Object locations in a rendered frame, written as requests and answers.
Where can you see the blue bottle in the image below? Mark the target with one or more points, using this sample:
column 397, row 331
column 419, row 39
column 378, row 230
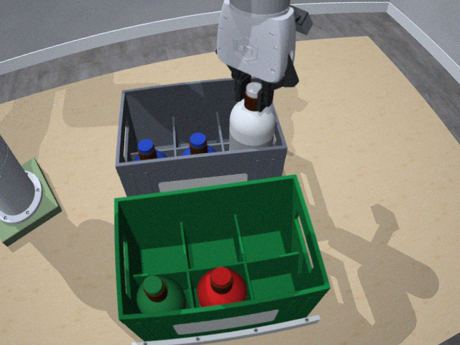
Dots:
column 198, row 145
column 147, row 150

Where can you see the white bottle with grey label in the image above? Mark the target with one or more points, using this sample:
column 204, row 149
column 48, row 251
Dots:
column 249, row 128

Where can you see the dark grey crate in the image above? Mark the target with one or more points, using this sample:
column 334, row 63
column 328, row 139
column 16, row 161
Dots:
column 202, row 106

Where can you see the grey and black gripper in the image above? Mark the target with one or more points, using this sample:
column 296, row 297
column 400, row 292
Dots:
column 263, row 46

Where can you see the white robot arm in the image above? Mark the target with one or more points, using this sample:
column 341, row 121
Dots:
column 21, row 191

